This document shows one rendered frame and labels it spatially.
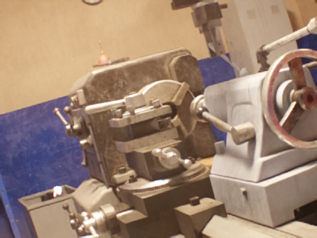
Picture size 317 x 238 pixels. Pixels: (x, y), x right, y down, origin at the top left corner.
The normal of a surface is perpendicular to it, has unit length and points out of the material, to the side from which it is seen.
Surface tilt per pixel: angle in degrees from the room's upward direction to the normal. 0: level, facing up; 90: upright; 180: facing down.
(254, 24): 90
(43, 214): 90
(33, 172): 90
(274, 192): 90
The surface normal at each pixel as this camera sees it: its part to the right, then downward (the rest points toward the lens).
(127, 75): 0.28, -0.03
